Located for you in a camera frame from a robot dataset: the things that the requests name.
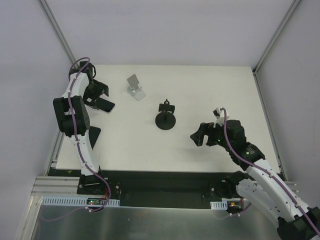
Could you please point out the silver folding phone stand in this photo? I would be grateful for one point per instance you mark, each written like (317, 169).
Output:
(134, 88)

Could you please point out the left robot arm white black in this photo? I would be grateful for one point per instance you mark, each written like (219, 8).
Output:
(73, 119)

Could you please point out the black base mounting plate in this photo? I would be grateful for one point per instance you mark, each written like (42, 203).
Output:
(159, 189)

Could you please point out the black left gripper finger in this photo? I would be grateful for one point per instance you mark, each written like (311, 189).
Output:
(104, 89)
(104, 105)

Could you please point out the white slotted cable duct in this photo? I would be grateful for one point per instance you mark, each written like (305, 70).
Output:
(67, 201)
(226, 204)

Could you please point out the aluminium frame post right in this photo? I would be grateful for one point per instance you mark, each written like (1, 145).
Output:
(276, 35)

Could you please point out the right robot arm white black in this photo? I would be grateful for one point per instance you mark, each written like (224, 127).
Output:
(258, 183)

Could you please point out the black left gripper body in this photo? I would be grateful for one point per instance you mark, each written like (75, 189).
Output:
(94, 92)

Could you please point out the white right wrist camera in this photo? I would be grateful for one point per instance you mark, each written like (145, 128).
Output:
(221, 116)

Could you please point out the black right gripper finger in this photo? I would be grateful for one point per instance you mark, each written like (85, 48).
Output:
(198, 138)
(205, 128)

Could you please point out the aluminium frame post left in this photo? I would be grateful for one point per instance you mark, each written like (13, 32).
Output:
(56, 29)

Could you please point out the white slotted cable duct right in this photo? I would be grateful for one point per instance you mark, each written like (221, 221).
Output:
(226, 204)

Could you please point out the white slotted cable duct left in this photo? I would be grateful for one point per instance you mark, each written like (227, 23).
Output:
(67, 201)

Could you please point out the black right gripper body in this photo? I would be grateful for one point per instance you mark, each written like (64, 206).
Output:
(206, 135)

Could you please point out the aluminium frame post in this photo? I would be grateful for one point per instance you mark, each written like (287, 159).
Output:
(56, 29)
(276, 35)

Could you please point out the aluminium rail front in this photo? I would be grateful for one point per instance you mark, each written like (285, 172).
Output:
(55, 185)

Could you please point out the black round-base phone stand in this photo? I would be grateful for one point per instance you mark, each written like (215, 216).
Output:
(165, 119)

